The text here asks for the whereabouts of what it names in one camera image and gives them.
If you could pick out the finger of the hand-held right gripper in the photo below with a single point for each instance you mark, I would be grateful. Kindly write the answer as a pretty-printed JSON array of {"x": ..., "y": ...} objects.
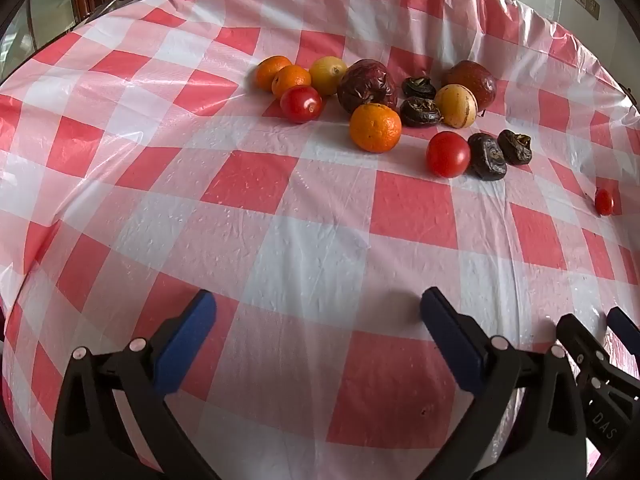
[
  {"x": 575, "y": 335},
  {"x": 625, "y": 327}
]

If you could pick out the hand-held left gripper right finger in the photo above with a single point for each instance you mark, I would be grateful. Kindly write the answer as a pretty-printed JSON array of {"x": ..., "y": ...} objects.
[{"x": 450, "y": 340}]

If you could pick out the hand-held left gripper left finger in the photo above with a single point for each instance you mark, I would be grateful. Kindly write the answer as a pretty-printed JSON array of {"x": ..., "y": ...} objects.
[{"x": 187, "y": 340}]

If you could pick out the small red tomato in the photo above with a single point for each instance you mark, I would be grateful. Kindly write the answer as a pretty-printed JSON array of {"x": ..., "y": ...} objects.
[{"x": 604, "y": 201}]

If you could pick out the dark water chestnut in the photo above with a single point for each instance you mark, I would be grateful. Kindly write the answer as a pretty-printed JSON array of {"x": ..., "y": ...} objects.
[
  {"x": 419, "y": 87},
  {"x": 515, "y": 146},
  {"x": 487, "y": 156},
  {"x": 421, "y": 111}
]

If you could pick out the orange mandarin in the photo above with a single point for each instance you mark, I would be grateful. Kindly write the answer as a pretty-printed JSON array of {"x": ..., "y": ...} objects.
[
  {"x": 267, "y": 71},
  {"x": 292, "y": 81},
  {"x": 375, "y": 127}
]

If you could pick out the tan yellow fruit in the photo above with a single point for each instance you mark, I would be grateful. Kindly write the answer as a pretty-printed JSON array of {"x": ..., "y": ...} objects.
[{"x": 455, "y": 106}]

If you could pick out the red-brown passion fruit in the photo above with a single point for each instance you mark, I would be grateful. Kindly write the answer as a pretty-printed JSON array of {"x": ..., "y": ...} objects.
[{"x": 472, "y": 80}]

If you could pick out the wrinkled purple passion fruit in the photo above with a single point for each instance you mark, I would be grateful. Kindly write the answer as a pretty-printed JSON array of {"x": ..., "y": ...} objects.
[{"x": 366, "y": 85}]

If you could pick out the smooth yellow fruit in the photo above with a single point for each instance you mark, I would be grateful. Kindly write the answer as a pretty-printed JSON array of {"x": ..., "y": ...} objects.
[{"x": 327, "y": 75}]

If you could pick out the red white checkered tablecloth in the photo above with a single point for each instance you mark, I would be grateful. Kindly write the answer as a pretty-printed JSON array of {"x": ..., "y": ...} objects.
[{"x": 320, "y": 240}]

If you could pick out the bronze wall socket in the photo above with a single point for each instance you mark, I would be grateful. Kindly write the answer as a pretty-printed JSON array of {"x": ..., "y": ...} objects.
[{"x": 592, "y": 6}]

